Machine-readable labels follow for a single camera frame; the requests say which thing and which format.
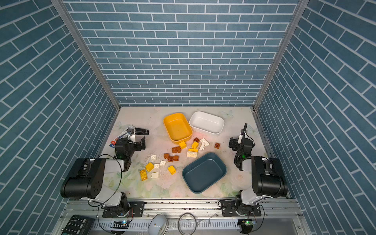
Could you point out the teal plastic bin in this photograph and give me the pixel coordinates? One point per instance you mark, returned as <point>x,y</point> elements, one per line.
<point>204,172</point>

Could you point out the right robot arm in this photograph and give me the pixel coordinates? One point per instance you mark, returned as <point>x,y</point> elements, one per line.
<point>267,176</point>

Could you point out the white plastic bin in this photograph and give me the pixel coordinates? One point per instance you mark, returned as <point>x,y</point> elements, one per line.
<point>208,123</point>

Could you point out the black stapler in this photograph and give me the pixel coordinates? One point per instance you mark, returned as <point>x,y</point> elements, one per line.
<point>141,131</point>

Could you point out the yellow lego by bin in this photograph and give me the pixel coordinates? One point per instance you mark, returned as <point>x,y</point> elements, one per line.
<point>183,145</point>

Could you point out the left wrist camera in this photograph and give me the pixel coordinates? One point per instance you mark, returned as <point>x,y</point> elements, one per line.
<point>133,138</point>

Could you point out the yellow plastic bin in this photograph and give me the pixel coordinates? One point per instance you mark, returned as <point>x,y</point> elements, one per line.
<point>178,128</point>

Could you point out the grey computer mouse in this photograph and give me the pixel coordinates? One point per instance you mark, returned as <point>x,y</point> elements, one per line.
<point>158,226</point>

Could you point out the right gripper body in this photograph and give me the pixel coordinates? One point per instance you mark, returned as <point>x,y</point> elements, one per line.
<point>242,142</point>

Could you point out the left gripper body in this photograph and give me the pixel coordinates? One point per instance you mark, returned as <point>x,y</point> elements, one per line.
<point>138,145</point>

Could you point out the black remote keypad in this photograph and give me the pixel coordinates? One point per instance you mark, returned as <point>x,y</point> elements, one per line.
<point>78,225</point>

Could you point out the yellow lego block centre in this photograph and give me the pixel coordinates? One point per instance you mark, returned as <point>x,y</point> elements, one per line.
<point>195,145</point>

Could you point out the yellow lego cube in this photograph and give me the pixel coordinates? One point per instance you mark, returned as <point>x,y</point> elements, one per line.
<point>149,167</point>
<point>171,169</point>

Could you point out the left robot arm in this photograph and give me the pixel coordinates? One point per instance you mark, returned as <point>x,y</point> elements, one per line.
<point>85,180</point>

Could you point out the yellow lego cube front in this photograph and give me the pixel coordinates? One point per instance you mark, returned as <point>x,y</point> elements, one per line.
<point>171,169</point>

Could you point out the toothpaste tube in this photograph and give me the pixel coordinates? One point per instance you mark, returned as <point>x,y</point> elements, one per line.
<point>128,130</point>

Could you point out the white flat lego plate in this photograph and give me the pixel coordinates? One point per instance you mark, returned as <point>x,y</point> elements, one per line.
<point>204,142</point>

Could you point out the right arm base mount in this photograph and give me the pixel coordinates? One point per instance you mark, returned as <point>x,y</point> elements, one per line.
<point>232,208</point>

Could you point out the yellow studded lego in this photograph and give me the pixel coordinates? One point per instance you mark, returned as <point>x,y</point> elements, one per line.
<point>143,174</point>

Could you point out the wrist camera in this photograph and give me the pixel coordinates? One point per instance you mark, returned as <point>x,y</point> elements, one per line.
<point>241,137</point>
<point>133,138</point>

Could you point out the white curved lego piece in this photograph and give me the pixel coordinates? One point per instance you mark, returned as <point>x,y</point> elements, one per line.
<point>201,147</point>

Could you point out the white long lego brick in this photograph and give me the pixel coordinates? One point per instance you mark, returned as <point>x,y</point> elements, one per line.
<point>192,154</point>

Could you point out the white lego block front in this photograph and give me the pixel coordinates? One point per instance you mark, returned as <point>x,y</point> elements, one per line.
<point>155,175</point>

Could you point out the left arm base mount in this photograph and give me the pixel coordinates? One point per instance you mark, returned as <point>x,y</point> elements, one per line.
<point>130,209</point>

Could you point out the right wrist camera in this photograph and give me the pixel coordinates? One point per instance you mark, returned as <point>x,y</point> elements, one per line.
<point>241,137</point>

